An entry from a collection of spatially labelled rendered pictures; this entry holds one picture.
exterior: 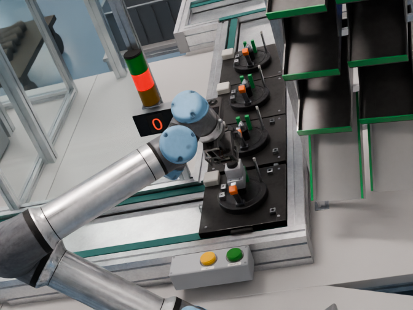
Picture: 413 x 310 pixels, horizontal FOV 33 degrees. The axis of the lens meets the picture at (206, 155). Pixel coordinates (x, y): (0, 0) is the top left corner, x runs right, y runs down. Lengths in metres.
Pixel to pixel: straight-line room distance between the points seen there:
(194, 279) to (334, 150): 0.49
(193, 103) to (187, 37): 1.51
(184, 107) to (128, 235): 0.66
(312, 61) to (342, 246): 0.52
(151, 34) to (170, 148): 2.46
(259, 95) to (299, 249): 0.68
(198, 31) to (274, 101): 0.78
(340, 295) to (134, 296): 0.53
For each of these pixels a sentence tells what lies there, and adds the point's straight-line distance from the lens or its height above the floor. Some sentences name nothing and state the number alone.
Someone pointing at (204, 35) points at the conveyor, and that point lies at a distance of 2.99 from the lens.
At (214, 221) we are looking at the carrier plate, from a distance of 1.89.
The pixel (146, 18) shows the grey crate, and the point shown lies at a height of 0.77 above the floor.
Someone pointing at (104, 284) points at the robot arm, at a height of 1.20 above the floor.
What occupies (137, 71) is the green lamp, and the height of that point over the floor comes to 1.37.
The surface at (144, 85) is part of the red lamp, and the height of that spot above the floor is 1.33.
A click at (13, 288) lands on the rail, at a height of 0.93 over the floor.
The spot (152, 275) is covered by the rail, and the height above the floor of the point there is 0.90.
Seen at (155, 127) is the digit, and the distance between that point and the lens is 1.93.
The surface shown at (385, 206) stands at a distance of 1.96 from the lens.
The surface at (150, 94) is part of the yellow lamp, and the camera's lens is 1.88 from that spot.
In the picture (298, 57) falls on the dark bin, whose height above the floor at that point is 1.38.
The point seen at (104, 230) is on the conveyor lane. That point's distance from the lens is 2.11.
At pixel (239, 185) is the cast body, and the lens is 1.87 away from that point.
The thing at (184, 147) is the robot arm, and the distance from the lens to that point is 1.36.
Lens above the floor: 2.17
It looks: 34 degrees down
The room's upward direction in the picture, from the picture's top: 20 degrees counter-clockwise
